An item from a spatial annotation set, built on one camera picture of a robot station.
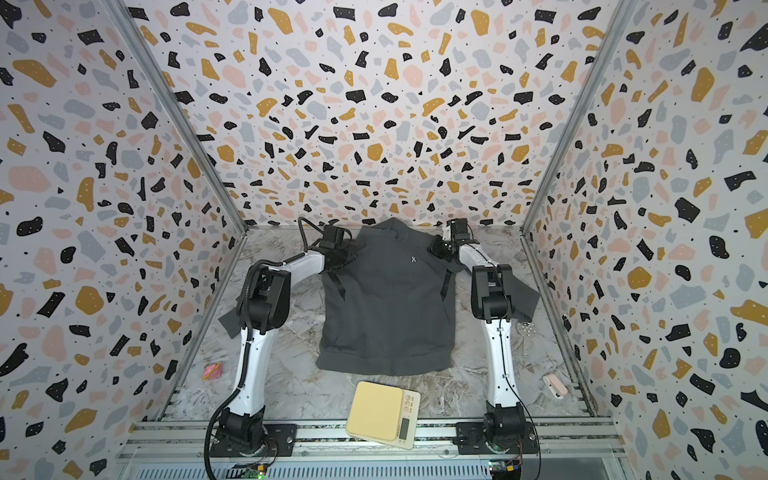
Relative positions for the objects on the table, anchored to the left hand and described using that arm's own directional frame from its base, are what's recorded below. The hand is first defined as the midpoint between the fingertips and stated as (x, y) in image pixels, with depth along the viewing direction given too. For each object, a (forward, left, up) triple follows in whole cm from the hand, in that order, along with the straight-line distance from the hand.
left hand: (355, 247), depth 109 cm
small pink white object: (-49, -58, -1) cm, 76 cm away
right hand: (+4, -25, -1) cm, 26 cm away
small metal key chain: (-31, -56, -5) cm, 64 cm away
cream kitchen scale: (-55, -12, -2) cm, 56 cm away
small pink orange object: (-44, +35, 0) cm, 56 cm away
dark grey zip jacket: (-24, -13, -4) cm, 28 cm away
